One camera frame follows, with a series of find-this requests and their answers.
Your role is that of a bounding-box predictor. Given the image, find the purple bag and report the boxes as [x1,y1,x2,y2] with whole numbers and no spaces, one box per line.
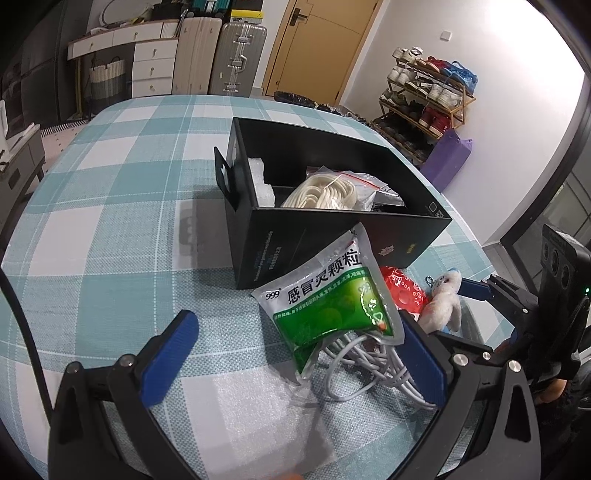
[419,128,474,191]

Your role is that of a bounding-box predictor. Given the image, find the person's right hand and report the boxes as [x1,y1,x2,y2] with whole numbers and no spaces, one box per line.
[536,376,570,407]

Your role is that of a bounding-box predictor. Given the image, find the green and silver medicine packet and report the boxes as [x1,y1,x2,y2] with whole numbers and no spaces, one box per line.
[252,224,407,376]

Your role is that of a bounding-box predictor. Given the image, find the beige suitcase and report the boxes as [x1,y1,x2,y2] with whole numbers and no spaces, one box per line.
[173,16,222,95]

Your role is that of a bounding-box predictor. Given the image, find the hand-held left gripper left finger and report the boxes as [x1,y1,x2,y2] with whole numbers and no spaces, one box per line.
[48,310,200,480]

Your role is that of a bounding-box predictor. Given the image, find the white plush keychain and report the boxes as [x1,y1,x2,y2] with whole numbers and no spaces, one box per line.
[421,269,463,334]

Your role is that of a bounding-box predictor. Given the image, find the woven basket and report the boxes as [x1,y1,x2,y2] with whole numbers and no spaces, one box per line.
[89,58,127,114]

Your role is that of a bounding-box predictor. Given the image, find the oval metal frame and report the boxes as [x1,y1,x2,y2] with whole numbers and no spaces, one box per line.
[99,0,153,28]

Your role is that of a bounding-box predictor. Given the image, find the wooden door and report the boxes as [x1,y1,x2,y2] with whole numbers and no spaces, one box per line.
[263,0,384,104]

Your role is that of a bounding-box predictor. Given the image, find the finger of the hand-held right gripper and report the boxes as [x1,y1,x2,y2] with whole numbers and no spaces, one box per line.
[457,274,525,315]
[431,330,509,365]

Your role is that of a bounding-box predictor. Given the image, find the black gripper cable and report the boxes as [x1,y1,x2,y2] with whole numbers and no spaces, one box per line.
[0,267,52,418]

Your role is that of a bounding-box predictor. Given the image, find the black cardboard box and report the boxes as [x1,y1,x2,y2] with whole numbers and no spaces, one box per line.
[224,117,453,291]

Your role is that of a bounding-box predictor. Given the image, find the white foam block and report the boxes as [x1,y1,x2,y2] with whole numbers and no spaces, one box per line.
[248,157,278,208]

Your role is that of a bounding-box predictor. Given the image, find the blue checked tablecloth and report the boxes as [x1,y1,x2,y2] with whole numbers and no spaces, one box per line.
[0,95,518,480]

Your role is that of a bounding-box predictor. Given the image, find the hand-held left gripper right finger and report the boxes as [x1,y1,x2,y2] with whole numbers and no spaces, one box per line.
[396,310,542,480]

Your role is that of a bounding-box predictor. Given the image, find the grey refrigerator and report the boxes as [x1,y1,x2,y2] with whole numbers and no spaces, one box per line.
[14,0,90,127]

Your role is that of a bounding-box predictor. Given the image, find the bagged white cable coil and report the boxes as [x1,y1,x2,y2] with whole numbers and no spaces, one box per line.
[281,174,358,210]

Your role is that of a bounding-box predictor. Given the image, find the wooden shoe rack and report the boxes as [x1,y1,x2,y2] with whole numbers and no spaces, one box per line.
[372,46,476,164]

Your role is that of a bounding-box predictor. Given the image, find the silver foil packet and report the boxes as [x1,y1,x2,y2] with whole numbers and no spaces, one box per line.
[369,187,407,208]

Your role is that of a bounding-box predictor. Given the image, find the grey side cabinet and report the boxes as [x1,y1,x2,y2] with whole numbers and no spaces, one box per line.
[0,124,47,208]

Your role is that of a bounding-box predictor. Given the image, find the white charging cable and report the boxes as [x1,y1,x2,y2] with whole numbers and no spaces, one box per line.
[307,330,441,411]

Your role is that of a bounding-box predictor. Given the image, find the white drawer desk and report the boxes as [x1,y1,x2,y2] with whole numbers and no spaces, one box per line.
[67,21,181,100]

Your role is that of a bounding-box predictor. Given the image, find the scattered dark shoes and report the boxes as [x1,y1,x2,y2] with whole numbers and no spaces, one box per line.
[272,90,370,125]

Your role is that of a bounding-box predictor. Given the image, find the white foam sheet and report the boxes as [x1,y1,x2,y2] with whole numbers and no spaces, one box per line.
[203,364,340,469]

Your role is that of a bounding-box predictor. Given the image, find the silver suitcase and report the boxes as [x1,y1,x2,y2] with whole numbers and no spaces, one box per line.
[209,22,269,97]

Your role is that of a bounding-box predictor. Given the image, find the red snack packet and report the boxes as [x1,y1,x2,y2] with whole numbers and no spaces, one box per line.
[379,265,432,317]

